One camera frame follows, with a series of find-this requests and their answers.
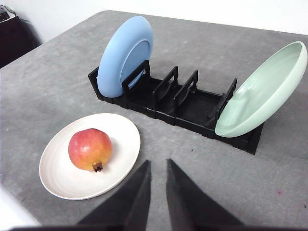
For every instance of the blue plate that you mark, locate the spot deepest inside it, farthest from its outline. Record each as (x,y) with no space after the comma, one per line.
(127,47)

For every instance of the green plate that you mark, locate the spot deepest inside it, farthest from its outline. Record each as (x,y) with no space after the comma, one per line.
(262,90)

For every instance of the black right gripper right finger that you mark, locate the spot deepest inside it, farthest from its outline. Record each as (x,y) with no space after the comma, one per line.
(188,206)

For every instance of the red yellow pomegranate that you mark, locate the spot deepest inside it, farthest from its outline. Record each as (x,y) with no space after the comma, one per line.
(90,149)

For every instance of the black plastic dish rack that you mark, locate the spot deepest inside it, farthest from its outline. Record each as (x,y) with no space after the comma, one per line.
(188,106)

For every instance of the dark object at table edge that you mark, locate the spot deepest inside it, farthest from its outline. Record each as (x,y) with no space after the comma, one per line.
(17,36)

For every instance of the white plate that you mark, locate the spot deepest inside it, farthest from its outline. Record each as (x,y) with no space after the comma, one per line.
(60,177)

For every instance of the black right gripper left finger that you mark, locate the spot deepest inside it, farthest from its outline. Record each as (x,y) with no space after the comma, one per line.
(126,207)

